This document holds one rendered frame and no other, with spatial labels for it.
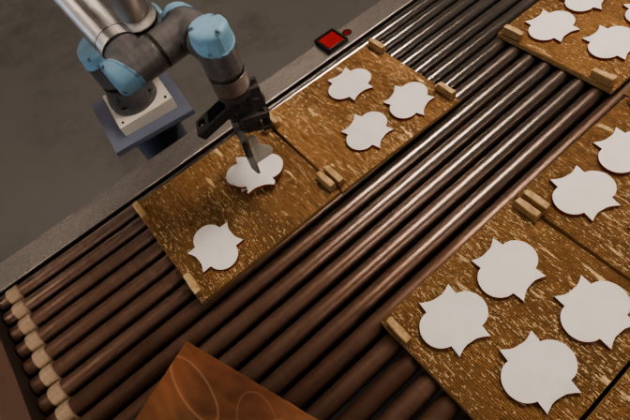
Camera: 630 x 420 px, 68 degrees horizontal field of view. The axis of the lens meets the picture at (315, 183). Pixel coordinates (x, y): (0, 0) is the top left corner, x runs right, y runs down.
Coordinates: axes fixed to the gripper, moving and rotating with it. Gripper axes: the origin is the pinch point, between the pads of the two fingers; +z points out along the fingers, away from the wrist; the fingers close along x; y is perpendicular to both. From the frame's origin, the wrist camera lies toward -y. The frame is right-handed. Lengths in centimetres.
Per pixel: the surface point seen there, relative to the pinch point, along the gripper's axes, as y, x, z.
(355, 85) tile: 32.5, 18.9, 9.7
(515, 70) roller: 75, 8, 12
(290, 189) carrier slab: 6.0, -6.9, 10.7
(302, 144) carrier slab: 12.7, 5.6, 10.7
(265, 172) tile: 1.7, -1.4, 7.8
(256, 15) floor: 19, 203, 104
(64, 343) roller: -53, -25, 13
